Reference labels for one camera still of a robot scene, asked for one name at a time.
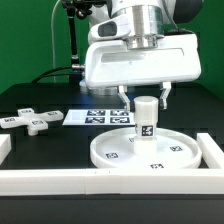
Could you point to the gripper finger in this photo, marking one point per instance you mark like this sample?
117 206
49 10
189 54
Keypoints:
165 88
122 94

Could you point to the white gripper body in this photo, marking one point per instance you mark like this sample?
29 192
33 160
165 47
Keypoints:
111 64

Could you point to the white round table top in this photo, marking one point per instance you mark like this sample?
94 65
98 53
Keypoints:
120 148

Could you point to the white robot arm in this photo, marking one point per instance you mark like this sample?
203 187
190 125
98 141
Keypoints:
139 42

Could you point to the white marker sheet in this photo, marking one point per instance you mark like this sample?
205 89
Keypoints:
112 117

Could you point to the white obstacle fence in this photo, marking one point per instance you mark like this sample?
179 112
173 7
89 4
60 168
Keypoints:
208 180

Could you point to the white cross-shaped table base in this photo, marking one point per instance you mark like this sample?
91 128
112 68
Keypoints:
34 122

